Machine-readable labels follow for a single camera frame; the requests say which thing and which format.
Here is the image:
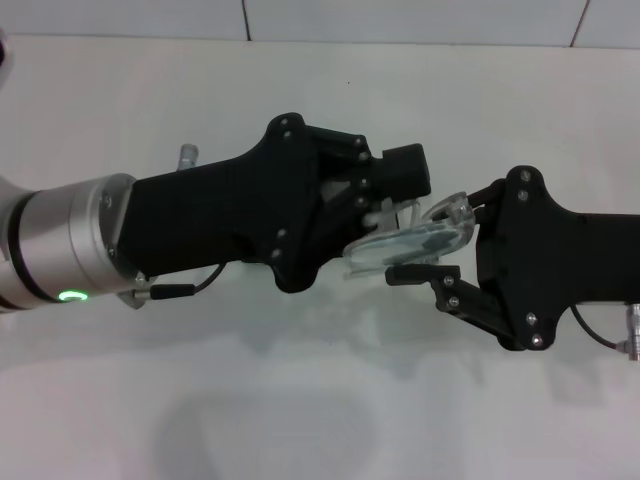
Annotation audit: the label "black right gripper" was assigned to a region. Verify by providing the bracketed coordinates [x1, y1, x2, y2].
[384, 165, 640, 352]

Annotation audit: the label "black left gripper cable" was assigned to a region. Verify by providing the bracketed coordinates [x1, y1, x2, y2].
[131, 261, 230, 302]

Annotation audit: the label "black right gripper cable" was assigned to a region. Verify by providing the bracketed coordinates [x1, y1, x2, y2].
[569, 304, 640, 352]

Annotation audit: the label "clear white glasses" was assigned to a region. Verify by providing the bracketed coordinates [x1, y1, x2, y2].
[341, 191, 477, 282]

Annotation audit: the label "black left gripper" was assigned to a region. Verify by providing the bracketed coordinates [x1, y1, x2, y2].
[121, 113, 327, 295]

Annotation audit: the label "silver left connector plug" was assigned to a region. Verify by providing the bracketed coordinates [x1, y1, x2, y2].
[176, 143, 202, 172]

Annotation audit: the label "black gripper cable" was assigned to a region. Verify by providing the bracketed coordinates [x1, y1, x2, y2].
[569, 304, 640, 352]
[131, 261, 230, 302]

